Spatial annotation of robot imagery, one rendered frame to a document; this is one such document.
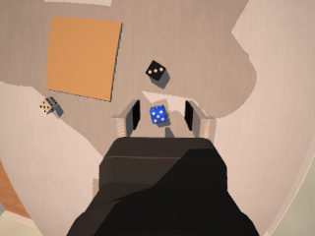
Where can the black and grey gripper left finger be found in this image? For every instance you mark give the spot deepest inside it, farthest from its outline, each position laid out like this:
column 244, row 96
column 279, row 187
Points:
column 123, row 125

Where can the blue die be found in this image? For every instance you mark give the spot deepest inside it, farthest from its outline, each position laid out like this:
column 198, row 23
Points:
column 158, row 114

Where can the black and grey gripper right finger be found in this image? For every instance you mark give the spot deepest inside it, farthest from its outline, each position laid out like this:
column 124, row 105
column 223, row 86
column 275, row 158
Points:
column 198, row 122

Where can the orange flat mat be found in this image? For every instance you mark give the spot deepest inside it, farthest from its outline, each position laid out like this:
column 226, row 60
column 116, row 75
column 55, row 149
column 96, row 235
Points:
column 81, row 56

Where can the white die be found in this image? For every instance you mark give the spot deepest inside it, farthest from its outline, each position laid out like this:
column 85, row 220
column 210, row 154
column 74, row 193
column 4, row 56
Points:
column 48, row 105

